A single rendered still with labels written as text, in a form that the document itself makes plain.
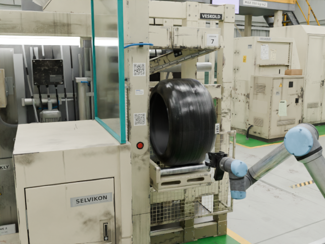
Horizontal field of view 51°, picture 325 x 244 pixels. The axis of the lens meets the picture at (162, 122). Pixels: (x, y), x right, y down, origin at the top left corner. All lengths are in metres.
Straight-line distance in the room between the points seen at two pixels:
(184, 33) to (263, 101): 4.50
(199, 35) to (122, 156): 1.37
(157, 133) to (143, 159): 0.39
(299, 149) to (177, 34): 1.21
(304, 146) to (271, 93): 5.10
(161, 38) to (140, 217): 1.16
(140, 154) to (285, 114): 5.12
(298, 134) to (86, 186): 0.87
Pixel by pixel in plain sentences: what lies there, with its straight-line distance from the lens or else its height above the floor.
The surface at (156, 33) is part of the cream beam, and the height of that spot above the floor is 1.73.
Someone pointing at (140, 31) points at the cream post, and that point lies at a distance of 2.00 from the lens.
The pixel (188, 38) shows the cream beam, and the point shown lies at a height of 1.71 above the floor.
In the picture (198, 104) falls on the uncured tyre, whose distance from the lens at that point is 1.97.
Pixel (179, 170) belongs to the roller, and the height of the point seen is 0.90.
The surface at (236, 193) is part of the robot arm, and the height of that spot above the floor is 0.93.
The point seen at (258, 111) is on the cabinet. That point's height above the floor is 0.57.
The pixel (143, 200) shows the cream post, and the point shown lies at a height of 0.71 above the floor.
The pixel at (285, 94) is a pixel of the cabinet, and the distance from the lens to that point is 6.86.
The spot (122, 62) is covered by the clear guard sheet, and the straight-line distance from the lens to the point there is 1.21.
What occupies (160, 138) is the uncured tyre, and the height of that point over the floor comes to 1.02.
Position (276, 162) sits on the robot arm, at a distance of 1.75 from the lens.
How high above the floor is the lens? 1.57
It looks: 11 degrees down
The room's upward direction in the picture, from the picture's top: straight up
